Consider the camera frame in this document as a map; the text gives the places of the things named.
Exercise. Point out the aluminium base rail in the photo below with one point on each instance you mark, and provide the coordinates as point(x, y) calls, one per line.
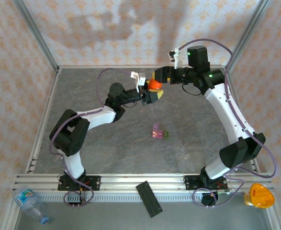
point(130, 183)

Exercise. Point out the orange pill bottle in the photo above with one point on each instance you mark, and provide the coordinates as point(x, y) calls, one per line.
point(154, 84)

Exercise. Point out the green Sun pill box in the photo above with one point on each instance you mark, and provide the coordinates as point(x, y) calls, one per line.
point(167, 134)

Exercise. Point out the pink Tues pill box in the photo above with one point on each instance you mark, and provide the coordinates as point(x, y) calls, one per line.
point(161, 135)

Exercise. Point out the translucent pink pill box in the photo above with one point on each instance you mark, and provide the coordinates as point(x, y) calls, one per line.
point(155, 135)

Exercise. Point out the clear plastic water bottle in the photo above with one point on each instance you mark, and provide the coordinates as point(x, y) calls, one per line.
point(27, 203)

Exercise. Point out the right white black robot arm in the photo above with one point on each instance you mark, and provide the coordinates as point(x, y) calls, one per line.
point(226, 112)

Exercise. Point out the black controller box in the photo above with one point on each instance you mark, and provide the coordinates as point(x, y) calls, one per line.
point(209, 200)

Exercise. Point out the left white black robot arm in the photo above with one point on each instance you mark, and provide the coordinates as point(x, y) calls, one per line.
point(99, 116)

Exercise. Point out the aluminium frame cross bar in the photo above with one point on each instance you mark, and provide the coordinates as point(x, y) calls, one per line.
point(106, 66)

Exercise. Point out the aluminium frame post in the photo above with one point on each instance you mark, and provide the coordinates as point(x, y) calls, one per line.
point(39, 38)
point(245, 38)

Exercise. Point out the black aluminium extrusion piece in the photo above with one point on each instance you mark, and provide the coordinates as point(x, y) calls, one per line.
point(149, 200)

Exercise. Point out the orange translucent plastic cup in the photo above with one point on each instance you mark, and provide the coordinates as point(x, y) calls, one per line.
point(260, 195)

